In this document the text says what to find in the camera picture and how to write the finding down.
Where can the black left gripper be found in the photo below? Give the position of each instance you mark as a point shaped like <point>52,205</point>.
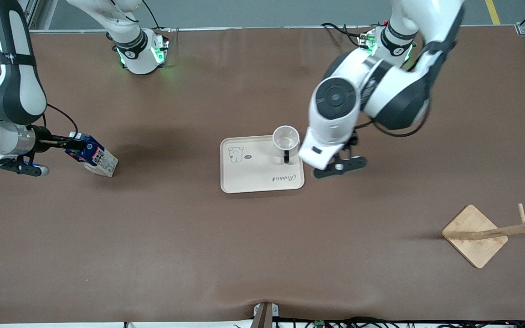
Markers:
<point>353,141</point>

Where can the small green circuit board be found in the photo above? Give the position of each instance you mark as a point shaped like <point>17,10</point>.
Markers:
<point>320,324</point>

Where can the blue milk carton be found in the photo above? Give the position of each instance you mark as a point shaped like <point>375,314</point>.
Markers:
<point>98,159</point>

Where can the metal table clamp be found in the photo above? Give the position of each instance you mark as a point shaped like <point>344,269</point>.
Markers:
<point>262,316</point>

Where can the beige rabbit print tray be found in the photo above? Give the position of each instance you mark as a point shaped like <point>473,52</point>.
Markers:
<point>253,175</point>

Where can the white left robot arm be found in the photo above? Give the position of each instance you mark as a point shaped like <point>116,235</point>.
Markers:
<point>331,132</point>

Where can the wooden cup stand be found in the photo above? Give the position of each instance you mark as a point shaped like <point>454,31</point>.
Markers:
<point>470,232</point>

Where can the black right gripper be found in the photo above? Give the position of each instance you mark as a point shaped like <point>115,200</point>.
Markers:
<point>43,139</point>

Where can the brown table cover mat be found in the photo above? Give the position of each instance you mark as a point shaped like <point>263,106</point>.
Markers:
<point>262,255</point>

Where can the white smiley face cup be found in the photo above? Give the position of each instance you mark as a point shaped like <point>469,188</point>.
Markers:
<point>286,137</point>

